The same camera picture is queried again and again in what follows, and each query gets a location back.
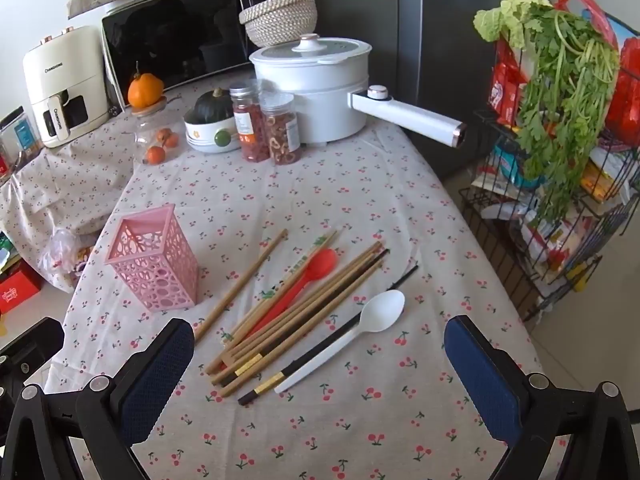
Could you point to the napa cabbage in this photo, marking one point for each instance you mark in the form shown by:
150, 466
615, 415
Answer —
505, 15

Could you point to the microwave oven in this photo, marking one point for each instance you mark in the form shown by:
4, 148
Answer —
190, 45

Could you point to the red plastic spoon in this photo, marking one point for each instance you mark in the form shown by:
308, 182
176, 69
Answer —
320, 262

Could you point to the white bowl with green knob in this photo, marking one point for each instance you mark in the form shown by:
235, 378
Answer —
200, 136

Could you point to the red box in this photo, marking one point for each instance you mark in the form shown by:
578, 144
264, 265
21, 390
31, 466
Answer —
17, 292

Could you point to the jar of red dried berries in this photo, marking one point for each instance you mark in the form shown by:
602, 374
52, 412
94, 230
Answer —
252, 135

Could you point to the large orange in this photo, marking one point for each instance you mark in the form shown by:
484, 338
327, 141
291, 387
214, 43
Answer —
145, 91

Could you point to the jar of dried fruit slices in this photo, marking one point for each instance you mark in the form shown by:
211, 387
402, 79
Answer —
282, 140

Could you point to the white plastic spoon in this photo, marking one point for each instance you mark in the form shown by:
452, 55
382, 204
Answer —
385, 310

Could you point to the woven lidded basket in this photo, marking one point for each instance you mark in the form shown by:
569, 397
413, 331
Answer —
280, 20

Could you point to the cream air fryer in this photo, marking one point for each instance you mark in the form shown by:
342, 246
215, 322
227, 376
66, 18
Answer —
65, 70

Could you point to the bunch of leafy greens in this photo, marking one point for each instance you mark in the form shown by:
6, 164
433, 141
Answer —
555, 110

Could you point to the cherry-print tablecloth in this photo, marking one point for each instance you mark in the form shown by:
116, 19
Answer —
350, 200

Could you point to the pink perforated utensil holder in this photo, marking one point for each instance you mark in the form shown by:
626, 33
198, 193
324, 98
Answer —
150, 260

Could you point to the clear plastic box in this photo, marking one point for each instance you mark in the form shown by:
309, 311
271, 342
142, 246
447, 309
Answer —
22, 132

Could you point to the red plastic bag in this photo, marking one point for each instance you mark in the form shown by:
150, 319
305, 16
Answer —
627, 100

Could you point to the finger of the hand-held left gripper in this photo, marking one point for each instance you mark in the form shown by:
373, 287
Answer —
35, 345

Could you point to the plain wooden chopstick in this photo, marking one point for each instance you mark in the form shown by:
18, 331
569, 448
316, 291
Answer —
325, 283
240, 286
345, 276
320, 305
325, 311

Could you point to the pile of assorted packets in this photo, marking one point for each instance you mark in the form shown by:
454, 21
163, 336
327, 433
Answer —
550, 245

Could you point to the white electric pot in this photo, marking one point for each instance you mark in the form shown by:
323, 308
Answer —
310, 90

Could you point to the pale green-printed chopstick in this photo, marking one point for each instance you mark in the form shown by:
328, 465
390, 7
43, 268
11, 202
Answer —
295, 266
327, 241

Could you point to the small tangerine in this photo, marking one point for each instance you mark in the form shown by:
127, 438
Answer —
166, 137
154, 155

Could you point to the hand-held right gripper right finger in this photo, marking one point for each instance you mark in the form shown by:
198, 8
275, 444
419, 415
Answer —
480, 385

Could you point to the clear box with tomatoes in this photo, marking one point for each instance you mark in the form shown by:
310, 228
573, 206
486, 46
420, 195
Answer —
150, 127

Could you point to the clear plastic bag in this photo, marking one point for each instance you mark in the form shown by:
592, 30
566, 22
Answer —
60, 255

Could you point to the blue and white packet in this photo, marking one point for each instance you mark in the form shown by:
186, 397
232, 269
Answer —
510, 170

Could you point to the red snack packet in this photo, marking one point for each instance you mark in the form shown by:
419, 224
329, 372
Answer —
505, 90

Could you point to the dark green squash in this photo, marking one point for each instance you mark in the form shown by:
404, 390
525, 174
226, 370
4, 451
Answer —
212, 107

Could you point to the grey refrigerator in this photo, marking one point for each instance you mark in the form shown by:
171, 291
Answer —
430, 35

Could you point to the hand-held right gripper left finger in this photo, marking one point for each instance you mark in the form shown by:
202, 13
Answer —
155, 385

